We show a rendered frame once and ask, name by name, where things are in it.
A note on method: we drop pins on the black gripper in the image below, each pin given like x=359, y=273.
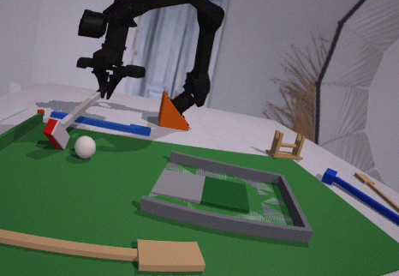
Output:
x=119, y=71

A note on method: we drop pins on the green flat mat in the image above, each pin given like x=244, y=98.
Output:
x=48, y=191

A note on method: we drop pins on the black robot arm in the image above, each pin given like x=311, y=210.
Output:
x=119, y=17

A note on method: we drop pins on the white ball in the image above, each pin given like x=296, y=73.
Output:
x=85, y=147

